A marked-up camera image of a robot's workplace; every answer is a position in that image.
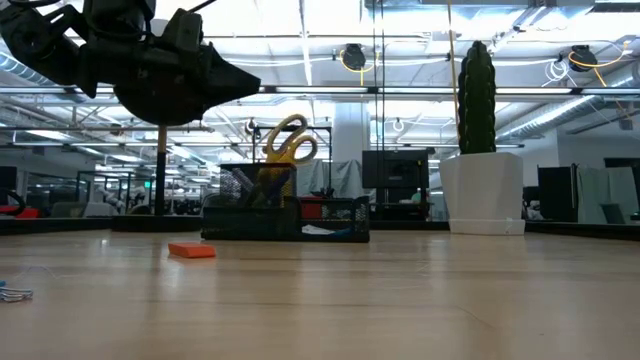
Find red box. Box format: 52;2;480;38
298;196;324;221

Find white globe table lamp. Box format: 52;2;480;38
110;19;214;234

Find yellow handled scissors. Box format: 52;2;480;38
254;113;319;209

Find red cart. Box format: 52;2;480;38
0;188;41;220

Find black aluminium table frame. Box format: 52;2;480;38
0;215;640;242

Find orange eraser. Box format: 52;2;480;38
167;242;217;260

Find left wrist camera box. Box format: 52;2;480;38
159;8;204;51

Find pale partition panel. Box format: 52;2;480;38
577;167;640;225

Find white hexagonal plant pot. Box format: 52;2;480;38
439;152;526;236

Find purple-blue marbled pen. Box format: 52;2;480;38
232;167;282;207

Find black ceiling cable reel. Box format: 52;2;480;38
342;43;367;72
568;44;600;74

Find green cactus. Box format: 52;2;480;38
457;40;497;155

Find black mesh desk organizer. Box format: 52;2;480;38
199;161;372;245

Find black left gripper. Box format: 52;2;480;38
79;0;262;111

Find black cabinet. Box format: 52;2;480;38
537;164;579;224

